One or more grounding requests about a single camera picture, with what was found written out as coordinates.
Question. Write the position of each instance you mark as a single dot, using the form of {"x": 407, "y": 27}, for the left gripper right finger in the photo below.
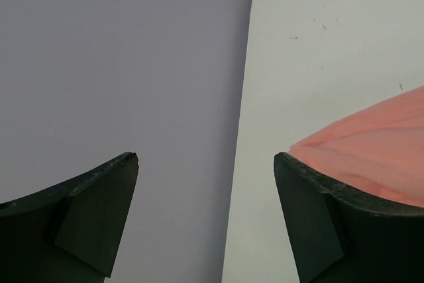
{"x": 338, "y": 233}

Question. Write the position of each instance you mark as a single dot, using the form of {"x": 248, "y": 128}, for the pink t shirt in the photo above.
{"x": 378, "y": 150}

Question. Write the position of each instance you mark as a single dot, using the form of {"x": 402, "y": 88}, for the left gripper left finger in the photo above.
{"x": 69, "y": 232}

